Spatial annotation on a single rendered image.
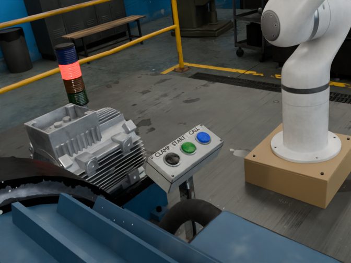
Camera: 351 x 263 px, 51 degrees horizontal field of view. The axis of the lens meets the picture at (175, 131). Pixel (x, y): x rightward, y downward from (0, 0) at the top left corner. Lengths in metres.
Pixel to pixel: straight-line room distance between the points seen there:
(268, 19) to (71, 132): 0.51
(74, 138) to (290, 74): 0.54
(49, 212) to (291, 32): 0.76
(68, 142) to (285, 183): 0.58
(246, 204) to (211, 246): 0.84
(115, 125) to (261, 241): 0.71
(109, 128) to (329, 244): 0.57
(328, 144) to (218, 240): 0.92
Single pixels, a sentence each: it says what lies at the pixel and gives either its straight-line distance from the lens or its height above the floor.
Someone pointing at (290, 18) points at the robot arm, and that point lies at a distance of 0.88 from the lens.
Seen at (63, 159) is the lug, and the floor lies 1.09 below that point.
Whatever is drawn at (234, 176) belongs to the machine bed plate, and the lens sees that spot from 1.13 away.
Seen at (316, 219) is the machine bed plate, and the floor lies 0.80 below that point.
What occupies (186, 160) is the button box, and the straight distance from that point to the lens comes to 0.74.
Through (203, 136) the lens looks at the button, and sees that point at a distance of 0.79.
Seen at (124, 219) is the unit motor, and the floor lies 1.34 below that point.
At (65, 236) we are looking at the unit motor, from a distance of 0.16.
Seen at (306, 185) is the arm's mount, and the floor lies 0.86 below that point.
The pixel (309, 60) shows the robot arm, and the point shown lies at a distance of 0.98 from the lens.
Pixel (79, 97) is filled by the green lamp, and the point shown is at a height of 1.06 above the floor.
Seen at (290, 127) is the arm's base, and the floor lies 0.97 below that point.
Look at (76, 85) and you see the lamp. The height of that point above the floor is 1.10.
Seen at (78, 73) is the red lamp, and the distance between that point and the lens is 1.16.
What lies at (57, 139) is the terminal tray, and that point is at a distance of 0.78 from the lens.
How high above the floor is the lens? 1.45
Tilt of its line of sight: 27 degrees down
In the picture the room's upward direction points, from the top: 8 degrees counter-clockwise
